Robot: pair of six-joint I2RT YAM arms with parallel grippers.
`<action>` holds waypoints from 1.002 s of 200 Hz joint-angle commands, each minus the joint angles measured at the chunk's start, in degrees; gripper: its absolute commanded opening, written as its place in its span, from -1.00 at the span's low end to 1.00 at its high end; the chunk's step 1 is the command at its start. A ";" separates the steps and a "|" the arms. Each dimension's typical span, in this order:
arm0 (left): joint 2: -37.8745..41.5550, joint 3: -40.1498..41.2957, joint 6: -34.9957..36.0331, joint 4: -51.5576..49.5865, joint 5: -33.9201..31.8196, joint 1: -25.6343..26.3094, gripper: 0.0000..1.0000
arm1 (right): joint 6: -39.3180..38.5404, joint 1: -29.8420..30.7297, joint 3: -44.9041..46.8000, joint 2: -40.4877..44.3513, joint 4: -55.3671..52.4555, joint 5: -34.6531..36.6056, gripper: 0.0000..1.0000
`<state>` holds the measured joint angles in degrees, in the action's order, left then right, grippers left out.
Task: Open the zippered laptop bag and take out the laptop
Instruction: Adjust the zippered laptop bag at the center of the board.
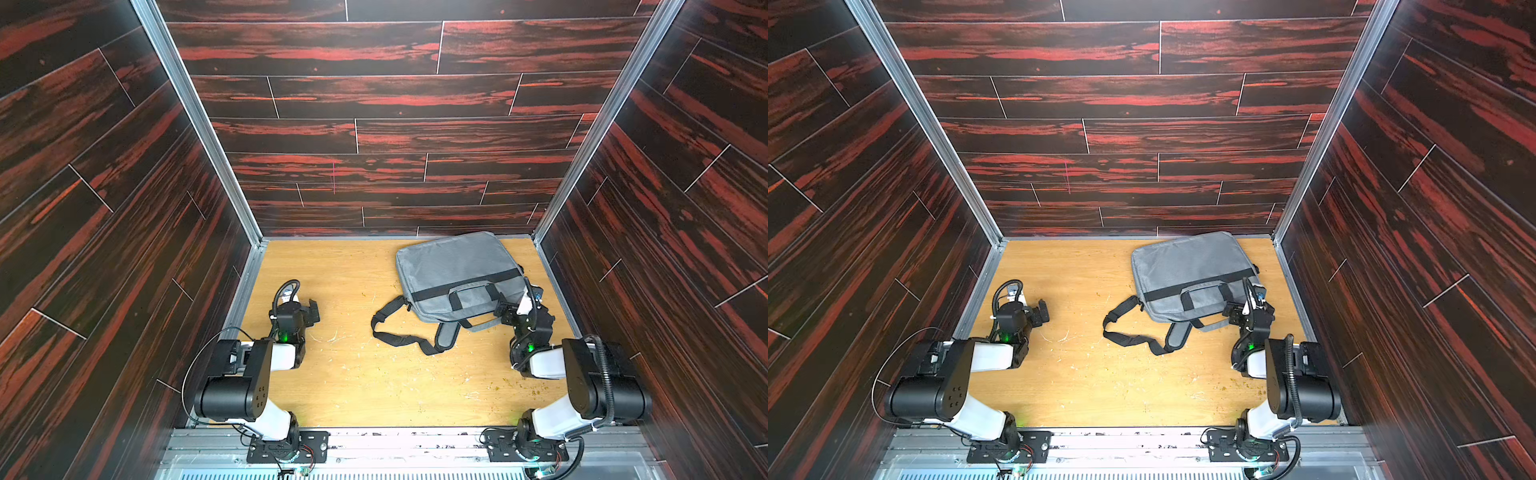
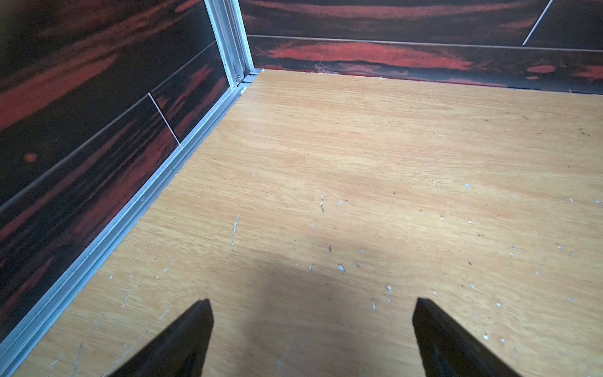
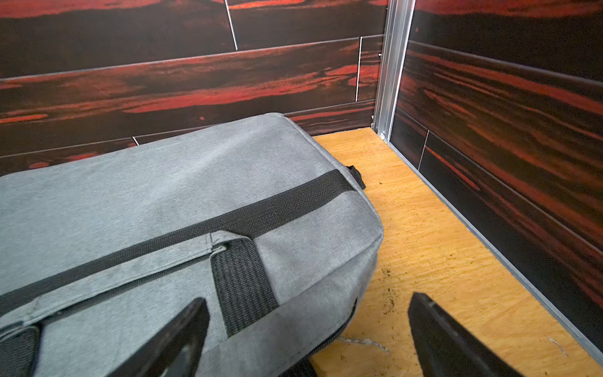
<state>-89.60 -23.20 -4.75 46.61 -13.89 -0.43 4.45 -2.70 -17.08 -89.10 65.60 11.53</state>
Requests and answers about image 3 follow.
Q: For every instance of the aluminium corner post right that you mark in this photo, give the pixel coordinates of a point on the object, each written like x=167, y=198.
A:
x=395, y=43

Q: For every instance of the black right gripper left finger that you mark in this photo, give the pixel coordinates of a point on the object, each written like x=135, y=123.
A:
x=176, y=349

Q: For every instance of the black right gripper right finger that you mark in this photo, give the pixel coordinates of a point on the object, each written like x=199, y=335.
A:
x=445, y=348

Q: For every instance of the grey zippered laptop bag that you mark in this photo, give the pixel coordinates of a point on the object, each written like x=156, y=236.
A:
x=254, y=216

